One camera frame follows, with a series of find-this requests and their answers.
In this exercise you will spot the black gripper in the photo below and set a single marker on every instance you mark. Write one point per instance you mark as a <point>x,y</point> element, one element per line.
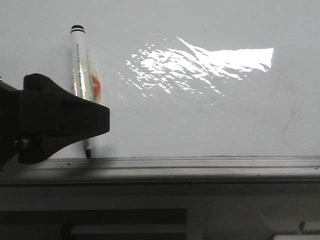
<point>48,117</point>

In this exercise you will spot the white black-tipped whiteboard marker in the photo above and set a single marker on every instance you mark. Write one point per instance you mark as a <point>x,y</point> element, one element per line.
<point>78,45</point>

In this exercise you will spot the white whiteboard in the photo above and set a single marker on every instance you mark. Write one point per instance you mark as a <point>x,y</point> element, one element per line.
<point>198,90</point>

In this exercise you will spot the white marker tray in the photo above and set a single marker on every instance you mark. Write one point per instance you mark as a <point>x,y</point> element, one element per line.
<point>307,230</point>

